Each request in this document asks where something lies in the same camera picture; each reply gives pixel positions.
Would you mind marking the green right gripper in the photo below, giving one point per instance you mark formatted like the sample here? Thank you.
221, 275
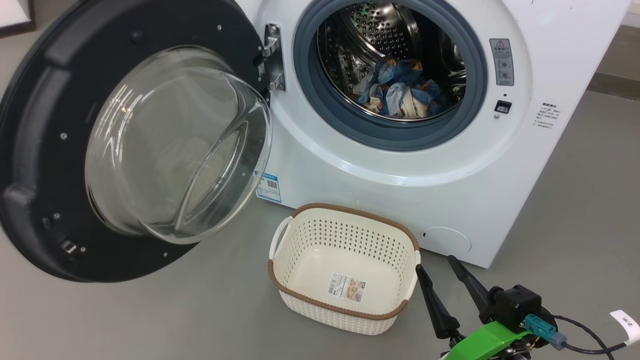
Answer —
490, 340

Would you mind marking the small blue cream cartoon garment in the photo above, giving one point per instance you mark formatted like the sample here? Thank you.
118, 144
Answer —
371, 102

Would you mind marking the large blue cartoon print garment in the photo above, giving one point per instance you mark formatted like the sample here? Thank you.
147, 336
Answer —
400, 72

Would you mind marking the black round washer door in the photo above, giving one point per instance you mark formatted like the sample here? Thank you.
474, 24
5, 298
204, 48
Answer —
45, 125

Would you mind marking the white front-load washing machine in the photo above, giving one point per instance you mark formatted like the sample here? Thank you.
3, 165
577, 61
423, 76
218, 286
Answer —
475, 200

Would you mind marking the black door latch socket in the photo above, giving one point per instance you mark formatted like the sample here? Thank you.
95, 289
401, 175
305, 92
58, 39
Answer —
503, 107

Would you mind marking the washing machine opening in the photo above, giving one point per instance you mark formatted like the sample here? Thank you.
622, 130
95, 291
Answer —
310, 75

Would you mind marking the stainless steel washing machine drum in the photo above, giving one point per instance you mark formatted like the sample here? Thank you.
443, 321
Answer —
375, 25

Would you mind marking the metal door hinge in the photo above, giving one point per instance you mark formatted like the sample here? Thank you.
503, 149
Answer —
274, 55

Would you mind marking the round white filter cover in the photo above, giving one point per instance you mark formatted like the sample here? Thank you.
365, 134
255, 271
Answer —
445, 241

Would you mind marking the basket product label sticker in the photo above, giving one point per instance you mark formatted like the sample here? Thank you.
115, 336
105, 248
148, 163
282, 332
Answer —
346, 287

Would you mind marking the white perforated basket brown rim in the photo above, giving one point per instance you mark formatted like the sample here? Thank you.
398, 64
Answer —
345, 235

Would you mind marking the small black text label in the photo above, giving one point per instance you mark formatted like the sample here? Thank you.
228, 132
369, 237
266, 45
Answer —
546, 116

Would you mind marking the blue white energy label sticker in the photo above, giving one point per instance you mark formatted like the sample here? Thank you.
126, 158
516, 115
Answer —
269, 187

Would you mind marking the grey warning label strip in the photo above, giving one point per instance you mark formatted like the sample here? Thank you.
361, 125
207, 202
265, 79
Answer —
502, 62

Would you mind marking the dark framed white board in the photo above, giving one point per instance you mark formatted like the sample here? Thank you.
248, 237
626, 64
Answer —
15, 12

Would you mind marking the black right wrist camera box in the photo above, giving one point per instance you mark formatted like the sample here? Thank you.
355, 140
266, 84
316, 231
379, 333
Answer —
517, 305

